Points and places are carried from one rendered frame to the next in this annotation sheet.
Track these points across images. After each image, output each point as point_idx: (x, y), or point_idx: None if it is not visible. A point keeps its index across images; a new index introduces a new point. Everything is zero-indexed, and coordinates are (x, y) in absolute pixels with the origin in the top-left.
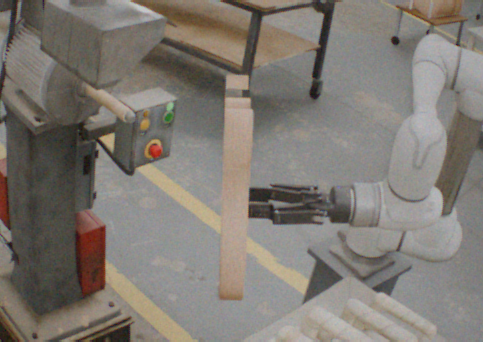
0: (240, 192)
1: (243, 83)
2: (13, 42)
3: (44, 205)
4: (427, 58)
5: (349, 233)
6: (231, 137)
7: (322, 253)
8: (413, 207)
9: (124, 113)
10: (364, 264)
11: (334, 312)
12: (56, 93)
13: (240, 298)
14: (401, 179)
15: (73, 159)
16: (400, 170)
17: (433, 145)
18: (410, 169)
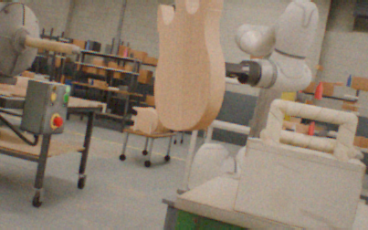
0: (215, 29)
1: (171, 9)
2: None
3: None
4: (250, 29)
5: (192, 181)
6: None
7: (173, 200)
8: (299, 64)
9: (72, 46)
10: None
11: (238, 181)
12: (0, 36)
13: (216, 113)
14: (292, 39)
15: None
16: (291, 33)
17: (314, 10)
18: (300, 28)
